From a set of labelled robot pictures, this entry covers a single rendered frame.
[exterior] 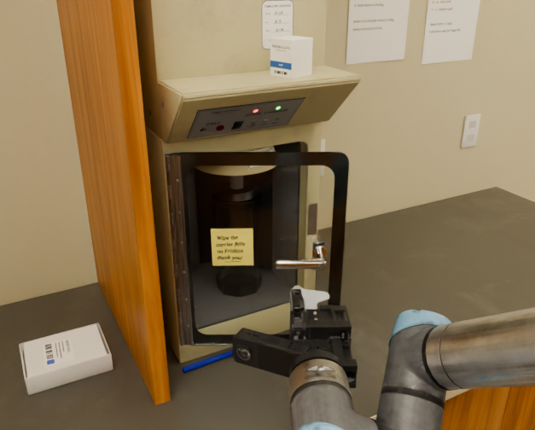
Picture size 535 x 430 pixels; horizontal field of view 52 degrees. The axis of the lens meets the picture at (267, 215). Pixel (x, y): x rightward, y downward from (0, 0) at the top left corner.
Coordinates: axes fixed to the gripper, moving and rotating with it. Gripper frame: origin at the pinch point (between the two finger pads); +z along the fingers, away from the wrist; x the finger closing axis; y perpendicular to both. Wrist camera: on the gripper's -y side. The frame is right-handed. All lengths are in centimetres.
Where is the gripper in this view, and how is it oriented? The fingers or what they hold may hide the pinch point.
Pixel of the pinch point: (293, 293)
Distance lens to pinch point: 89.3
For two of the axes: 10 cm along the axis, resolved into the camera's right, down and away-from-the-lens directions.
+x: 0.0, -9.1, -4.1
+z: -0.1, -4.1, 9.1
